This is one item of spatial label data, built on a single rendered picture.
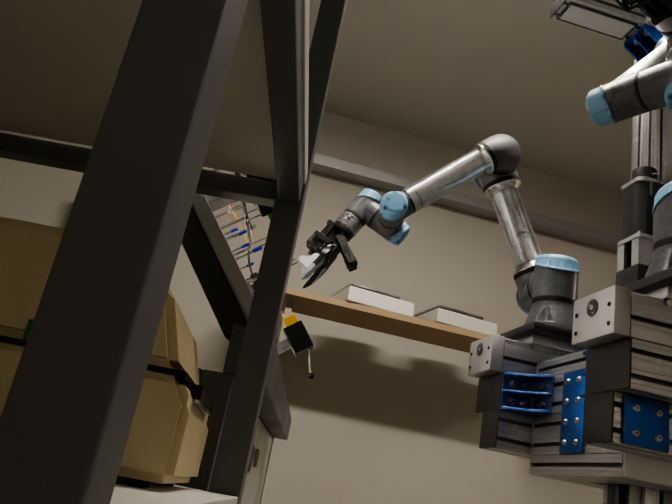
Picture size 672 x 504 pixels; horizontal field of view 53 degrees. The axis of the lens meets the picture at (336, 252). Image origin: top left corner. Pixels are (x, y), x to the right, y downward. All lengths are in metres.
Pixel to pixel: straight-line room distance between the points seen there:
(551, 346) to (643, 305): 0.51
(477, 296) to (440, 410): 0.69
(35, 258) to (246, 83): 0.26
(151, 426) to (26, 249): 0.18
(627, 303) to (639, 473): 0.33
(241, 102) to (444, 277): 3.20
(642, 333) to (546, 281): 0.60
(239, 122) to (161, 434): 0.36
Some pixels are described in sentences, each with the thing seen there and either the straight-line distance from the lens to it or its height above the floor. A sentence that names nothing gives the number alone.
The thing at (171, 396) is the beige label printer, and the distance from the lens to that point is 0.55.
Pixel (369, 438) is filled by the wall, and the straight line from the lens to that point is 3.57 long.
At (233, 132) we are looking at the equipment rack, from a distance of 0.78.
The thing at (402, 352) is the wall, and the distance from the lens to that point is 3.67.
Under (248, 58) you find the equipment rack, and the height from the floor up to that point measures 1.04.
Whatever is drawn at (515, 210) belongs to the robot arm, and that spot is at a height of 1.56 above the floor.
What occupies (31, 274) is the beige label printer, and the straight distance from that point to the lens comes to 0.60.
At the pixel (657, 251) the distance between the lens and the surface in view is 1.47.
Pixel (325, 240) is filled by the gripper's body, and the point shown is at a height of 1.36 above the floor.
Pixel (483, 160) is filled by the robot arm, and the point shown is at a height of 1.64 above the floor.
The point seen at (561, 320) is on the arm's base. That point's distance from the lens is 1.81.
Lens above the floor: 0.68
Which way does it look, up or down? 20 degrees up
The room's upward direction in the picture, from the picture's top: 11 degrees clockwise
